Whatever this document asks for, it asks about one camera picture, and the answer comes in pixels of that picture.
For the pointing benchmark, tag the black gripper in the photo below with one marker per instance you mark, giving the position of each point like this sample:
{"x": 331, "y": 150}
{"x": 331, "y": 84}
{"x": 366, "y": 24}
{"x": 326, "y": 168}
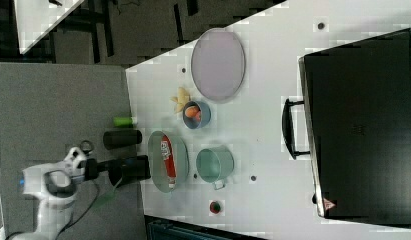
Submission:
{"x": 121, "y": 171}

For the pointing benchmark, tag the red ketchup bottle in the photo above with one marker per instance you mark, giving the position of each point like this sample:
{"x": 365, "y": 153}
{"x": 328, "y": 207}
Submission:
{"x": 166, "y": 151}

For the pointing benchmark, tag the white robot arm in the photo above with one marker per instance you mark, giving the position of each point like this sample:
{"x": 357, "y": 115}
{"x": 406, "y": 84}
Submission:
{"x": 55, "y": 186}

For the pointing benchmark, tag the green oval strainer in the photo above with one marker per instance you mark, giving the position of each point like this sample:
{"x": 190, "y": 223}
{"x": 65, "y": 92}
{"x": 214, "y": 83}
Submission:
{"x": 157, "y": 166}

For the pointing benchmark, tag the black cylinder cup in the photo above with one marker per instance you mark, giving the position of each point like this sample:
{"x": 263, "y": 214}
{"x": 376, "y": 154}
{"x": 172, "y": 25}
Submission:
{"x": 121, "y": 138}

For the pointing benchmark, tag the green cylinder object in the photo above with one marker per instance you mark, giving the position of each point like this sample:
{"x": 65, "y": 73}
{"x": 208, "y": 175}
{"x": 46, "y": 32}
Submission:
{"x": 123, "y": 122}

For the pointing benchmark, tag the orange toy fruit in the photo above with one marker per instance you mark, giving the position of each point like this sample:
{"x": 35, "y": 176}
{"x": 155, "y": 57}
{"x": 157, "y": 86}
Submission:
{"x": 191, "y": 111}

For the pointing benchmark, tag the green metal pot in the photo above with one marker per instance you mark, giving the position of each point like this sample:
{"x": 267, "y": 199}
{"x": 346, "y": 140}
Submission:
{"x": 214, "y": 165}

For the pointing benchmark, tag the red toy fruit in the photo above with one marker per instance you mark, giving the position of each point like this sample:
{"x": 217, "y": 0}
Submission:
{"x": 197, "y": 117}

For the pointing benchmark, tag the yellow banana bunch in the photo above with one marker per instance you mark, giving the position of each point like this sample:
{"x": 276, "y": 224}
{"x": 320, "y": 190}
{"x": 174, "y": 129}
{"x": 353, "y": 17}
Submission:
{"x": 181, "y": 99}

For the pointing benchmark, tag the red strawberry toy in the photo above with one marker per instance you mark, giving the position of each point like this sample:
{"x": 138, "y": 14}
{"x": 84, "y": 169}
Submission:
{"x": 215, "y": 207}

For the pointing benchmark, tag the small blue bowl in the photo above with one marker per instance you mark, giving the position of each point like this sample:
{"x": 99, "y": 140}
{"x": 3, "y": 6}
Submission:
{"x": 191, "y": 123}

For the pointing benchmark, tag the round grey plate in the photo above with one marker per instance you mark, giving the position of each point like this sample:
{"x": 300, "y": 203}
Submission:
{"x": 218, "y": 64}

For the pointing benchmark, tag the black toaster oven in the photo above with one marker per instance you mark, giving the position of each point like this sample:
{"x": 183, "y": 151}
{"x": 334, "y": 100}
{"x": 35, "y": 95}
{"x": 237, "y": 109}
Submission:
{"x": 357, "y": 103}

